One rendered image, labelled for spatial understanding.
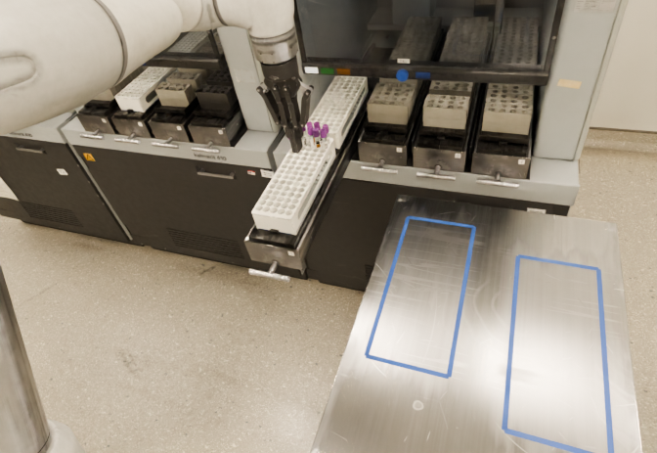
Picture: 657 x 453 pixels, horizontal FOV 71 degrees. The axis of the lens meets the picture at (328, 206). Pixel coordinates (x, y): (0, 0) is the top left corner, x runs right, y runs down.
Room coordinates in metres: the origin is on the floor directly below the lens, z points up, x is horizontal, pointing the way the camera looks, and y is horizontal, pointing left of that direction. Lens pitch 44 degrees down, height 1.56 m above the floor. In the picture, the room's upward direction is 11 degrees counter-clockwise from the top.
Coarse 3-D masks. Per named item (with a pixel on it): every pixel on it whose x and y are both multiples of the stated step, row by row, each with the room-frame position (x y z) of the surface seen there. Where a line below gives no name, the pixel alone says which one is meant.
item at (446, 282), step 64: (384, 256) 0.60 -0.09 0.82; (448, 256) 0.57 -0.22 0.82; (512, 256) 0.54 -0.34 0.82; (576, 256) 0.51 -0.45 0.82; (384, 320) 0.45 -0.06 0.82; (448, 320) 0.43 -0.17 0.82; (512, 320) 0.41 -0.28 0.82; (576, 320) 0.39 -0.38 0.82; (384, 384) 0.34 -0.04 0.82; (448, 384) 0.32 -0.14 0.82; (512, 384) 0.30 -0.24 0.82; (576, 384) 0.28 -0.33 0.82; (320, 448) 0.26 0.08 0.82; (384, 448) 0.24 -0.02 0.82; (448, 448) 0.23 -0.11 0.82; (512, 448) 0.21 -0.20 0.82; (576, 448) 0.20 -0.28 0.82; (640, 448) 0.18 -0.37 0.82
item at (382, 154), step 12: (420, 96) 1.19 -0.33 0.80; (420, 108) 1.14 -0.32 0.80; (372, 132) 1.04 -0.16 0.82; (384, 132) 1.02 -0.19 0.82; (408, 132) 1.03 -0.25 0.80; (360, 144) 1.02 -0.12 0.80; (372, 144) 1.00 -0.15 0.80; (384, 144) 0.99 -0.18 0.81; (396, 144) 0.98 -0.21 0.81; (408, 144) 0.98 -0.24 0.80; (360, 156) 1.02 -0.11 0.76; (372, 156) 1.00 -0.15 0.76; (384, 156) 0.99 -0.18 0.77; (396, 156) 0.97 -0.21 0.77; (408, 156) 0.98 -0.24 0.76; (372, 168) 0.96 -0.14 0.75; (384, 168) 0.95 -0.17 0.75
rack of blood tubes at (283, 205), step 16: (288, 160) 0.92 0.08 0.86; (304, 160) 0.90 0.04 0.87; (320, 160) 0.90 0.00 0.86; (288, 176) 0.86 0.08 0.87; (304, 176) 0.85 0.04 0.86; (320, 176) 0.90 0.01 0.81; (272, 192) 0.81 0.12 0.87; (288, 192) 0.80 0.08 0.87; (304, 192) 0.79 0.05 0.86; (256, 208) 0.77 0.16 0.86; (272, 208) 0.76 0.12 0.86; (288, 208) 0.75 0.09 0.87; (304, 208) 0.78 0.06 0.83; (256, 224) 0.75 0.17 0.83; (272, 224) 0.73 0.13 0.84; (288, 224) 0.71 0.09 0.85
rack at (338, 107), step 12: (336, 84) 1.25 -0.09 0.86; (348, 84) 1.24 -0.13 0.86; (360, 84) 1.22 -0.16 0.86; (324, 96) 1.19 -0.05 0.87; (336, 96) 1.18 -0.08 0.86; (348, 96) 1.16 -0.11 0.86; (360, 96) 1.22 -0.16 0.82; (324, 108) 1.13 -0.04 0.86; (336, 108) 1.11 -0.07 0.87; (348, 108) 1.10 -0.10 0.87; (312, 120) 1.07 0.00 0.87; (324, 120) 1.07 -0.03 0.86; (336, 120) 1.05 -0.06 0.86; (348, 120) 1.13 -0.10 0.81; (336, 132) 1.00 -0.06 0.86; (336, 144) 1.00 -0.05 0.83
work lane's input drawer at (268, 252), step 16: (368, 96) 1.23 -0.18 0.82; (352, 128) 1.08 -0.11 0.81; (352, 144) 1.03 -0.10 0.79; (336, 160) 0.95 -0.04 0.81; (336, 176) 0.91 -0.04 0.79; (320, 192) 0.84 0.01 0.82; (320, 208) 0.80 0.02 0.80; (304, 224) 0.74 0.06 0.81; (320, 224) 0.78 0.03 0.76; (256, 240) 0.72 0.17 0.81; (272, 240) 0.71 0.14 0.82; (288, 240) 0.70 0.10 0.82; (304, 240) 0.70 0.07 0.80; (256, 256) 0.72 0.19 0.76; (272, 256) 0.70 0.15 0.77; (288, 256) 0.68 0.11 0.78; (304, 256) 0.69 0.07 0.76; (256, 272) 0.68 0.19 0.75; (272, 272) 0.67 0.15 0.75
